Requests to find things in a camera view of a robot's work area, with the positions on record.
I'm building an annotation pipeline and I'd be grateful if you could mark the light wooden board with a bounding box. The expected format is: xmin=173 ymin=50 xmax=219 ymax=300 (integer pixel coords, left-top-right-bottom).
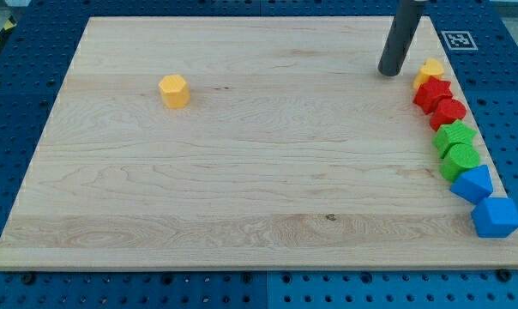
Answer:
xmin=0 ymin=16 xmax=518 ymax=272

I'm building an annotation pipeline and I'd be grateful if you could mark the yellow hexagon block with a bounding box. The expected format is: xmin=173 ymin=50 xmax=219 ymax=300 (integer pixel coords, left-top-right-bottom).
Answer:
xmin=159 ymin=75 xmax=190 ymax=109

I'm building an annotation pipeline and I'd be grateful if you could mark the red star block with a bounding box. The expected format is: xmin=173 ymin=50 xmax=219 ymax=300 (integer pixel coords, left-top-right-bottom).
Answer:
xmin=413 ymin=77 xmax=453 ymax=114

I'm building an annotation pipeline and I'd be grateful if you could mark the red cylinder block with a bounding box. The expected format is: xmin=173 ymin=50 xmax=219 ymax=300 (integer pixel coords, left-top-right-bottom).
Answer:
xmin=430 ymin=99 xmax=467 ymax=131

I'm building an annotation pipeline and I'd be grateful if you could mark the yellow heart block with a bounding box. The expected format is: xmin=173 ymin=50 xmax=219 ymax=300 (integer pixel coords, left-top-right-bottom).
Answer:
xmin=413 ymin=58 xmax=444 ymax=90

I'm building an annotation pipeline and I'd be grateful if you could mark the green star block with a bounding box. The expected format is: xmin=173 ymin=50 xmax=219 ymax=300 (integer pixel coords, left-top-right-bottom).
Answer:
xmin=432 ymin=119 xmax=477 ymax=159

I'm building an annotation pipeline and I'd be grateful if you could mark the green cylinder block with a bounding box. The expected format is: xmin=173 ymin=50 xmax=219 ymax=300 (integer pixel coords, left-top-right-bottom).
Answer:
xmin=439 ymin=143 xmax=480 ymax=182

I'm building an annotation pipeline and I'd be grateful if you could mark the blue triangle block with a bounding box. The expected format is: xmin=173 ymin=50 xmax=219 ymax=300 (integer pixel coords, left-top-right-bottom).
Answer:
xmin=449 ymin=165 xmax=494 ymax=204

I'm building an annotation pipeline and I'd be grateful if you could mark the white fiducial marker tag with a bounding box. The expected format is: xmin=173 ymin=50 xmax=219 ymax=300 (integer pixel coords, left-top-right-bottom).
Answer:
xmin=442 ymin=30 xmax=478 ymax=51

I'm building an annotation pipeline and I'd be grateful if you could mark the blue pentagon block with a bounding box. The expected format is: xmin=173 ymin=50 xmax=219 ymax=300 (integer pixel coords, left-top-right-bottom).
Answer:
xmin=472 ymin=197 xmax=518 ymax=238

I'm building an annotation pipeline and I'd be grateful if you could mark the yellow black hazard tape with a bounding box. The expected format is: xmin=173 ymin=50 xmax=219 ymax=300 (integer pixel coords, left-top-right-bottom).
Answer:
xmin=0 ymin=15 xmax=17 ymax=52

